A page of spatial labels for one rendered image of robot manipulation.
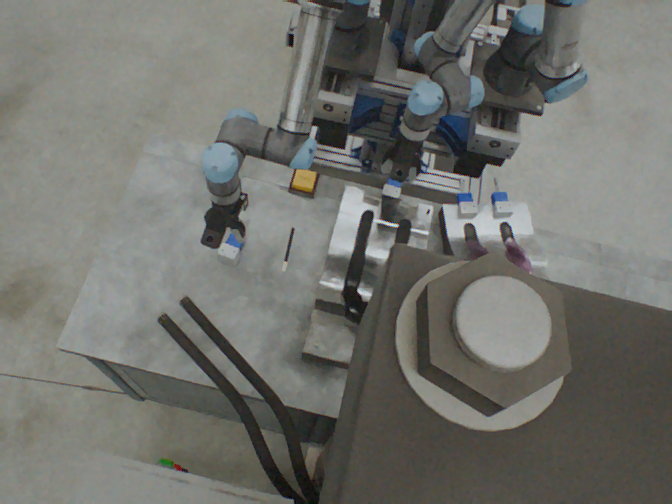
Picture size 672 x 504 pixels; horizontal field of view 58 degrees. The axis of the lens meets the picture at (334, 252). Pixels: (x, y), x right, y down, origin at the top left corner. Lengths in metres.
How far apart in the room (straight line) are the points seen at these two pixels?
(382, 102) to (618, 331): 1.53
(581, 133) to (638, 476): 2.93
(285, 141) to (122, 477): 0.77
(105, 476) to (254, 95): 2.36
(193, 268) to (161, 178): 0.31
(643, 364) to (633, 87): 3.23
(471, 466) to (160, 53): 3.00
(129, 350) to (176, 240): 0.33
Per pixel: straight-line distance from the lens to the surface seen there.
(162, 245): 1.77
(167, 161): 1.91
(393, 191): 1.80
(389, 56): 1.98
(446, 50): 1.56
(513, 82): 1.83
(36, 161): 3.02
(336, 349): 1.58
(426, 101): 1.45
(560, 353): 0.39
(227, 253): 1.68
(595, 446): 0.43
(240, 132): 1.38
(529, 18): 1.74
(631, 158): 3.35
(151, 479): 0.93
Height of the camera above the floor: 2.38
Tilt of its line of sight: 65 degrees down
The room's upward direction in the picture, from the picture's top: 12 degrees clockwise
